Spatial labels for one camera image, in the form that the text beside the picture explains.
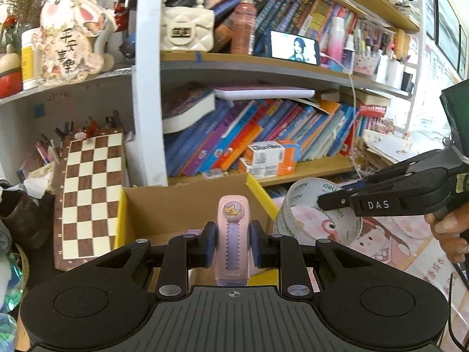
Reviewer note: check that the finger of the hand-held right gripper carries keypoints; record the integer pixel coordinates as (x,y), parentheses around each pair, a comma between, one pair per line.
(403,167)
(337,201)

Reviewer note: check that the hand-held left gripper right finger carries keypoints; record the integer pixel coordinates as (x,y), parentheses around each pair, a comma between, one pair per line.
(258,245)

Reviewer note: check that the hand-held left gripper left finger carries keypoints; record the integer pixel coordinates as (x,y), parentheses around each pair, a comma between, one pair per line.
(209,245)

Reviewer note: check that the clear tape roll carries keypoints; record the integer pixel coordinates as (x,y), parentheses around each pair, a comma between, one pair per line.
(315,227)

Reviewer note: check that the pink utility knife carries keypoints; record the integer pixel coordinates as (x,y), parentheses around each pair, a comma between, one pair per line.
(232,205)

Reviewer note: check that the yellow cardboard box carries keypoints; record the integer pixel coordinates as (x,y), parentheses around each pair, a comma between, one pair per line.
(165,205)

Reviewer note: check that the person's right hand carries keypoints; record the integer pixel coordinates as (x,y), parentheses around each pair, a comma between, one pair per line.
(454,231)

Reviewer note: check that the stack of papers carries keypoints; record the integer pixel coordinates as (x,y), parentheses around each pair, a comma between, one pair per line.
(384,146)

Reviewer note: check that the pink cartoon desk mat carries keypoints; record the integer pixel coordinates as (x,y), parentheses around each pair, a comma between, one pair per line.
(395,242)

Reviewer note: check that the orange white carton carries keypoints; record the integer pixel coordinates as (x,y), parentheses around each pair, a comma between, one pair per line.
(267,170)
(271,152)

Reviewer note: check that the row of colourful books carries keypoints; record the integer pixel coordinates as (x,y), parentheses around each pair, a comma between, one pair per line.
(220,143)

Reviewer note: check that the white pen holder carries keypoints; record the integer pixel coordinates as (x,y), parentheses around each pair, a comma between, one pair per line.
(366,66)

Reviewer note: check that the brown white chessboard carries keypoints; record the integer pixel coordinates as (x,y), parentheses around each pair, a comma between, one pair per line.
(91,190)

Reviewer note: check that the white slim notebook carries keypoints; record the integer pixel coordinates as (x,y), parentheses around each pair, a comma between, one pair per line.
(263,92)

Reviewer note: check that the thick dark-cover book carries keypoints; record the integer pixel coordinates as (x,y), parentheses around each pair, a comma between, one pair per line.
(187,110)

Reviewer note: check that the pink gradient bottle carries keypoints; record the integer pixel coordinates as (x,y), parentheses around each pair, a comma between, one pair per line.
(336,44)

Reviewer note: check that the white bookshelf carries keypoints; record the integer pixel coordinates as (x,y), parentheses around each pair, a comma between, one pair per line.
(146,117)

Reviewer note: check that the phone with lit screen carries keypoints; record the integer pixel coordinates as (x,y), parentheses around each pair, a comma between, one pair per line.
(293,46)

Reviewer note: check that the brown leather shoe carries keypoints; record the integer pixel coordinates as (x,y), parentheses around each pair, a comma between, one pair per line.
(22,220)

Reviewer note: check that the row of dark-spined books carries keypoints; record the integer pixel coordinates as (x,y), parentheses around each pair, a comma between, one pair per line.
(293,11)

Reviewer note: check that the pink spray bottle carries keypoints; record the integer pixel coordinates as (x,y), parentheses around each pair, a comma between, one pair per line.
(243,25)

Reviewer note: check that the white quilted purse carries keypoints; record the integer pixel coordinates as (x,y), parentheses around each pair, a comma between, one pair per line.
(187,31)

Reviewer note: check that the bunny decoration plaque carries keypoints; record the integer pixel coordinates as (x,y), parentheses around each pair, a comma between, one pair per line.
(66,44)

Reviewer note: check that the white yellow-label jar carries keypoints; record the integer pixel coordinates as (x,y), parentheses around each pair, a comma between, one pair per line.
(29,62)

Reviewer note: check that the red round jar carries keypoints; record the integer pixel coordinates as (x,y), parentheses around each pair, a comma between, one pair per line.
(9,80)

